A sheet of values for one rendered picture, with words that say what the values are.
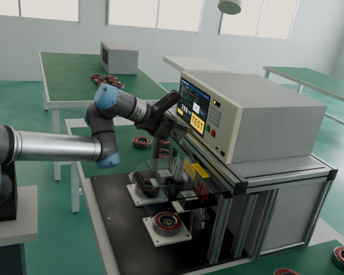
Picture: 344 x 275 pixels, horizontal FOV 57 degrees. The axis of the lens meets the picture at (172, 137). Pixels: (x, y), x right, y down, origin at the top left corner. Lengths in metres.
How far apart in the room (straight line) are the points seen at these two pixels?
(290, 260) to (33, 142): 1.01
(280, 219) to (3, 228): 1.02
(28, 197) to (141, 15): 4.75
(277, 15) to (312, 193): 6.24
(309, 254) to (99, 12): 5.00
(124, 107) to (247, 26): 6.05
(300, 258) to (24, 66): 5.11
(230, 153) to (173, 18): 5.17
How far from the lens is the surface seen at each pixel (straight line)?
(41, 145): 0.86
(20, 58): 5.73
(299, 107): 1.17
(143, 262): 1.17
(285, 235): 1.34
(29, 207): 1.45
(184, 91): 1.33
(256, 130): 1.09
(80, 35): 5.71
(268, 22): 7.22
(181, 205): 1.24
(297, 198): 1.24
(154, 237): 1.24
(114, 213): 1.35
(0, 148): 0.80
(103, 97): 0.94
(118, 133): 2.06
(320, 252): 1.47
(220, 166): 1.06
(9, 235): 1.34
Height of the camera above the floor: 1.62
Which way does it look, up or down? 25 degrees down
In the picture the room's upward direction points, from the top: 8 degrees clockwise
